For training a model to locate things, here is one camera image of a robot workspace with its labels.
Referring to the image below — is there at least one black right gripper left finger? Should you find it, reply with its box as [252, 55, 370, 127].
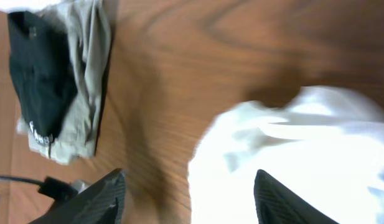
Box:
[30, 169, 126, 224]

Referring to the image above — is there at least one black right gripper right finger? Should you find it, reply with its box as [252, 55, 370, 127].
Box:
[254, 169, 337, 224]

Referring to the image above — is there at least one white t-shirt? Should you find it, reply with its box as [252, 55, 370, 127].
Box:
[188, 86, 384, 223]

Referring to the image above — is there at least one folded black polo shirt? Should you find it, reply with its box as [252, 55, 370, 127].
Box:
[7, 11, 77, 146]

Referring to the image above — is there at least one folded khaki garment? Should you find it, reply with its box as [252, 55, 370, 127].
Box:
[17, 1, 111, 165]

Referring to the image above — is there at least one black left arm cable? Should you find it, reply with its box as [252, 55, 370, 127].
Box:
[0, 174, 79, 203]

